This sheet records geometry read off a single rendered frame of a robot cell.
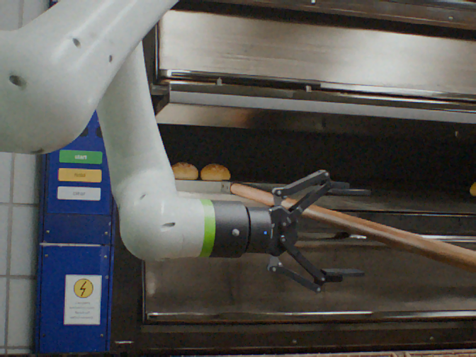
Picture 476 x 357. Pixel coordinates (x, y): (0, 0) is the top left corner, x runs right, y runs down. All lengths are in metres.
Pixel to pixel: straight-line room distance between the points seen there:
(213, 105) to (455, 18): 0.70
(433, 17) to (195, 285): 0.85
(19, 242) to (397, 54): 0.97
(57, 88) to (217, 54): 1.13
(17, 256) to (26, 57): 1.09
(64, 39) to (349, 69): 1.25
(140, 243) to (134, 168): 0.14
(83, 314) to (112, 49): 1.05
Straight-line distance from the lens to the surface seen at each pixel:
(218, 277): 2.08
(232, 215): 1.44
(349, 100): 1.99
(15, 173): 1.97
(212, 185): 2.52
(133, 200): 1.44
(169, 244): 1.41
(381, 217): 2.19
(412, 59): 2.22
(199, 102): 1.87
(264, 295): 2.10
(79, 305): 1.99
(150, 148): 1.49
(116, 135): 1.47
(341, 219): 1.75
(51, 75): 0.93
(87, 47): 0.98
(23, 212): 1.97
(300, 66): 2.09
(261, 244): 1.47
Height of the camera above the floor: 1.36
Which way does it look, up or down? 3 degrees down
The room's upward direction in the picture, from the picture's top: 3 degrees clockwise
